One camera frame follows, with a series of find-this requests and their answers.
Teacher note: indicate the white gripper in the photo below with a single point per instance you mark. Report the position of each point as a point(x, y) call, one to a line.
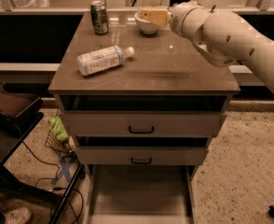
point(180, 19)

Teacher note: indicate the green soda can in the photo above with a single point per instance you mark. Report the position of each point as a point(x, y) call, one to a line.
point(99, 17)

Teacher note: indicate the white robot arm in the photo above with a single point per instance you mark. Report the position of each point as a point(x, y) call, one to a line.
point(220, 36)

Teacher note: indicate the open bottom drawer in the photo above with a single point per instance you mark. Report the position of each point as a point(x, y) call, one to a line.
point(140, 194)

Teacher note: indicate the white ceramic bowl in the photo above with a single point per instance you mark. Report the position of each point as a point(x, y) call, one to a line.
point(146, 27)

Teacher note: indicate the white plastic bottle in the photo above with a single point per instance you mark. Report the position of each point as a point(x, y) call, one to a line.
point(103, 59)

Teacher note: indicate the green bag in basket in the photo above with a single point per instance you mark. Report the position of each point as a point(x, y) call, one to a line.
point(58, 128)

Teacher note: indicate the black side table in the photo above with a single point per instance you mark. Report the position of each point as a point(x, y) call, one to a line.
point(19, 114)

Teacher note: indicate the white shoe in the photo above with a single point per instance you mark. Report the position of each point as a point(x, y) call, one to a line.
point(18, 216)

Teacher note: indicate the top drawer with handle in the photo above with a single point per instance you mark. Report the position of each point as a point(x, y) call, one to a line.
point(143, 124)

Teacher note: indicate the wire basket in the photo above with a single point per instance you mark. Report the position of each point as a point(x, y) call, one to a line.
point(63, 148)

